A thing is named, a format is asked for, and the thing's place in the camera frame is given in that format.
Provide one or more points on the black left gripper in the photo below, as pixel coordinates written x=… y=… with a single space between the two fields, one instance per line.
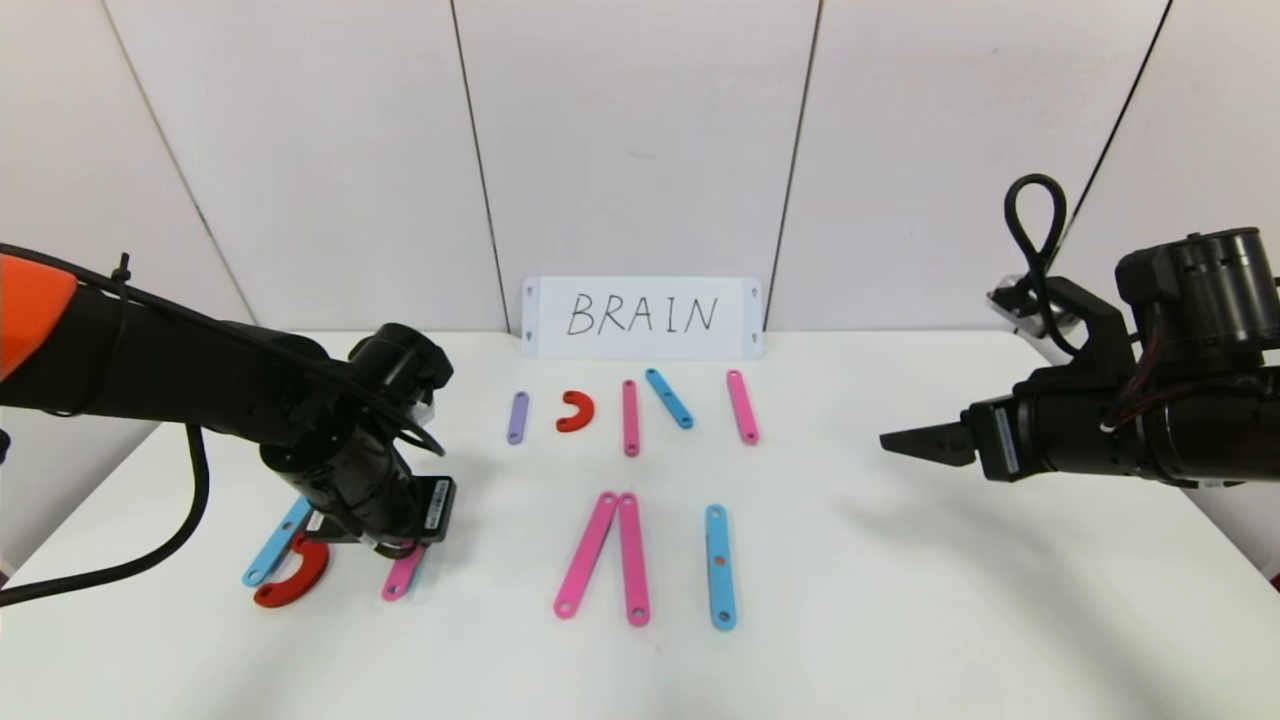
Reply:
x=432 y=512

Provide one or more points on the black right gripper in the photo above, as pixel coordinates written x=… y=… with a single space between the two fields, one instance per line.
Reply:
x=1002 y=441

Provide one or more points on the long pink bar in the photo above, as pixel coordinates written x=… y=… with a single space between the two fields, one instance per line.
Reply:
x=402 y=575
x=586 y=555
x=633 y=560

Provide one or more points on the small red C piece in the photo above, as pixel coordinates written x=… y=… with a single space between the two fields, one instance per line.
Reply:
x=583 y=412

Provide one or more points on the short pink bar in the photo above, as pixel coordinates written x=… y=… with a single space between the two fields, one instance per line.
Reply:
x=631 y=420
x=743 y=407

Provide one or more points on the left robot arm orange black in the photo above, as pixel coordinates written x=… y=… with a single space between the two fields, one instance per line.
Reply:
x=200 y=380

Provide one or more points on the white BRAIN sign board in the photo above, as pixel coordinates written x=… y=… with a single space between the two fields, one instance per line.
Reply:
x=740 y=320

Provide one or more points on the large red C piece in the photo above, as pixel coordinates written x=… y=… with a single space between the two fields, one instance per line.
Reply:
x=305 y=580

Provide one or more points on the short purple bar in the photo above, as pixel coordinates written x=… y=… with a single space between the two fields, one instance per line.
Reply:
x=517 y=418

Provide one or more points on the long blue bar orange underside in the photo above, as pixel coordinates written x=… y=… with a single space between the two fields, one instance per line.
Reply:
x=720 y=580

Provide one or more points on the short blue bar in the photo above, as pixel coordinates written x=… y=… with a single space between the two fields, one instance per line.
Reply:
x=669 y=398

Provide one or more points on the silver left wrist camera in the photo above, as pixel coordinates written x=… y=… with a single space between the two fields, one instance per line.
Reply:
x=425 y=408

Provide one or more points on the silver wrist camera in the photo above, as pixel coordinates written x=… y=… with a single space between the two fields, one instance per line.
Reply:
x=1020 y=305
x=425 y=408

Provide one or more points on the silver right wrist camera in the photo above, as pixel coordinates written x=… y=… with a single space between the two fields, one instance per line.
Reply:
x=1020 y=305

